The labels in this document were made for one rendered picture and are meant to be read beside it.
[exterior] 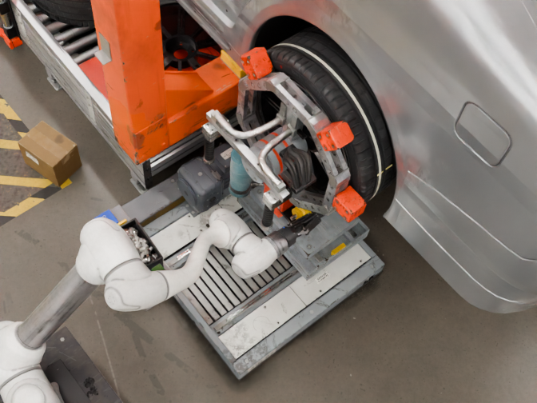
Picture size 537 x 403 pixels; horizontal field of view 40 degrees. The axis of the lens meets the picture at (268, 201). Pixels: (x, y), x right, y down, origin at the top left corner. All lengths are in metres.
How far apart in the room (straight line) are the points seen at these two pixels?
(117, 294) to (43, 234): 1.32
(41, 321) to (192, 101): 1.03
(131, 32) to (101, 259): 0.72
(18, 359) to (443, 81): 1.63
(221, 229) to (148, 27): 0.75
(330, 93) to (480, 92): 0.60
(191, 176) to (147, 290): 0.95
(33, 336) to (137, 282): 0.49
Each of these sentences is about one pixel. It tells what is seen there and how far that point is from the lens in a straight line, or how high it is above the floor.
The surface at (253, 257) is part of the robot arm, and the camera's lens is 2.64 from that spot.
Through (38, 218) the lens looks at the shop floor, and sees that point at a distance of 3.57.
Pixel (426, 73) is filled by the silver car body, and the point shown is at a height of 1.50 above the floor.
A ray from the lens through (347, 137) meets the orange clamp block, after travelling 2.40.
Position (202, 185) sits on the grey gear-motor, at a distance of 3.11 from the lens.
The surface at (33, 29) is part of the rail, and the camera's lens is 3.75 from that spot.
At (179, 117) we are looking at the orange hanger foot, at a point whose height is 0.68.
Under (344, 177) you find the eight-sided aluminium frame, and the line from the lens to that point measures 2.52.
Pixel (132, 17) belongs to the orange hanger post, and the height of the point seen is 1.33.
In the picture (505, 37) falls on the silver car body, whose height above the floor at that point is 1.71.
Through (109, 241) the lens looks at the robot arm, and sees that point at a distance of 2.32.
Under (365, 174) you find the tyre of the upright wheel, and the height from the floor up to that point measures 0.97.
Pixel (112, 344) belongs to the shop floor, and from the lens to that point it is 3.27.
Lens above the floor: 3.07
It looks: 60 degrees down
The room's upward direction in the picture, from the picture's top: 9 degrees clockwise
